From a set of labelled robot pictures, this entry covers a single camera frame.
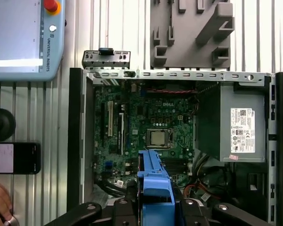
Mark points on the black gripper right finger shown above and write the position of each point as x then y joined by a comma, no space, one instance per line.
191,212

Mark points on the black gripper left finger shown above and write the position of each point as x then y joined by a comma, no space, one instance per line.
89,212

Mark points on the hard disk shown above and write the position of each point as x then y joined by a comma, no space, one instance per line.
153,179

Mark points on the black RAM slot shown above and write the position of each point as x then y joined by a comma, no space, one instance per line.
181,169
179,161

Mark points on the black open PC case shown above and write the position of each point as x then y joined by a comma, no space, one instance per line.
74,141

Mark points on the CPU socket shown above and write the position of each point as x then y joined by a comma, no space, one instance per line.
171,141

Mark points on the silver CPU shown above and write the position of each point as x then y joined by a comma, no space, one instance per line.
158,138

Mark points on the black smartphone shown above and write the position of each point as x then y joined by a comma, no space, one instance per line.
26,157

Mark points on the black expansion slot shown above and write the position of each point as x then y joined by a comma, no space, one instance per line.
102,120

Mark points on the white expansion slot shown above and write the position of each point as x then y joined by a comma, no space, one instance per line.
110,117

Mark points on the green motherboard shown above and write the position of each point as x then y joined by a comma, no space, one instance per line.
155,110

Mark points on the round black knob controller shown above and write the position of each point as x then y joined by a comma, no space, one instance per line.
2,124

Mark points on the grey power supply unit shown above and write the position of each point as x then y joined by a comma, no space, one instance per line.
240,99

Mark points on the pale blue teach pendant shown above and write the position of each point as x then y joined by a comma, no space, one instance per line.
52,58

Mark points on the grey parts rack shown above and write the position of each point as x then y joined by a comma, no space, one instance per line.
186,47

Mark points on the metal expansion bracket latch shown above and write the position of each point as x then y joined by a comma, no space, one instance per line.
92,60

